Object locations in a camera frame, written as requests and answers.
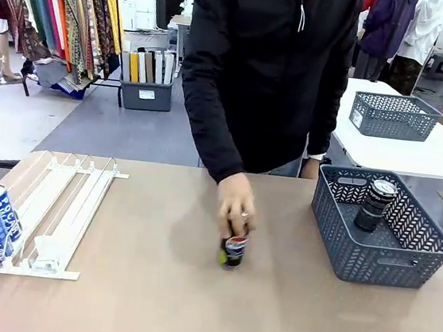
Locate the person's right hand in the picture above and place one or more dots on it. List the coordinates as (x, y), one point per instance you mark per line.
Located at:
(237, 204)

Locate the person's left hand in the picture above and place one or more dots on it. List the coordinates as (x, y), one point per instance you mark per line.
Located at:
(310, 169)

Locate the black Pepsi can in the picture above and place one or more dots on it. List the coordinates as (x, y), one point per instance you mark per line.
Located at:
(373, 207)
(234, 251)

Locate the grey plastic lattice basket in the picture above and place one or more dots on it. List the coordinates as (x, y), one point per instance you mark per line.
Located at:
(394, 121)
(374, 263)

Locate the person's right forearm black sleeve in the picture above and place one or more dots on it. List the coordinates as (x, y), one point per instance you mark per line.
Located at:
(216, 141)

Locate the person's left forearm black sleeve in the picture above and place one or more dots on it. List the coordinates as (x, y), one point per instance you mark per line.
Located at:
(320, 141)

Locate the white can dispenser rack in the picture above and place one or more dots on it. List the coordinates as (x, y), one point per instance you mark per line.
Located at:
(81, 198)

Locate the white table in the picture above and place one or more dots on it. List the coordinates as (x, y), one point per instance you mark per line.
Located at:
(407, 155)

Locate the person's black jacket torso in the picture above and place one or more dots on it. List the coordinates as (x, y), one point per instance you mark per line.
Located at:
(263, 78)

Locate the grey hanging skirt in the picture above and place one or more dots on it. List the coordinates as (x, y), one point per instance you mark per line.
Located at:
(369, 66)

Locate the dark patterned skirt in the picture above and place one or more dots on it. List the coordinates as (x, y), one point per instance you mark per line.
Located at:
(404, 74)

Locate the grey storage bin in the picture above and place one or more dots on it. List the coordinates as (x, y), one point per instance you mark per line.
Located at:
(145, 97)

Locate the white fabric roll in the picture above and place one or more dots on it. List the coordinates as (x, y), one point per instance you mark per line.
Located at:
(168, 68)
(158, 68)
(141, 69)

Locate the brown fabric roll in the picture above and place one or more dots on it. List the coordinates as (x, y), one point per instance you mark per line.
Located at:
(149, 67)

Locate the purple hanging coat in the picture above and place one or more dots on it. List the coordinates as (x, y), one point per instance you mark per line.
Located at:
(386, 20)

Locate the grey plastic stool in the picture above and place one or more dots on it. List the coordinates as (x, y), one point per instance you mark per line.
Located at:
(441, 65)

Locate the yellow fabric roll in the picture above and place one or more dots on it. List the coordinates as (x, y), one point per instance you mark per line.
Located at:
(134, 68)

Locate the grey fabric roll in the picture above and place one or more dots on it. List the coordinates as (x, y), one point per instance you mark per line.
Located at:
(125, 67)

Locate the white hanging garment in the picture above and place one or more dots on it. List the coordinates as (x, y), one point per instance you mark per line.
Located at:
(425, 29)

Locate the black fabric roll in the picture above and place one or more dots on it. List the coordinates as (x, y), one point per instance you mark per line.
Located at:
(142, 50)

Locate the background work table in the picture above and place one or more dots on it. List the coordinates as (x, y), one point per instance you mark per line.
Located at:
(180, 20)

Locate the folded fabric pile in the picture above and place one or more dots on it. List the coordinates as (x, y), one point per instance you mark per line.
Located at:
(61, 79)

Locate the dark patterned hanging fabric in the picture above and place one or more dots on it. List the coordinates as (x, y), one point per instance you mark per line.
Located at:
(98, 19)

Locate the yellow hanging fabric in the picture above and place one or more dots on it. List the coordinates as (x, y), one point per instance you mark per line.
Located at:
(111, 5)

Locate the multicolour patterned hanging fabric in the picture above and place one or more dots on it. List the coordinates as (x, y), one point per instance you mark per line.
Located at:
(73, 29)

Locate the orange hanging fabric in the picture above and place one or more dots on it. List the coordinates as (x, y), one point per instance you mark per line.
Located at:
(62, 31)

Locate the teal hanging fabric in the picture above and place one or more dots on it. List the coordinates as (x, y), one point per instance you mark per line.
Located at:
(43, 5)

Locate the mannequin legs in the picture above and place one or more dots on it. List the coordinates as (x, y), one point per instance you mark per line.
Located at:
(2, 49)

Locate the brown patterned shawl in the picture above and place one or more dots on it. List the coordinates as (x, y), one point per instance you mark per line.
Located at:
(20, 19)

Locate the black clothes rack frame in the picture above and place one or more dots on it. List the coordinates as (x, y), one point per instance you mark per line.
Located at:
(106, 86)

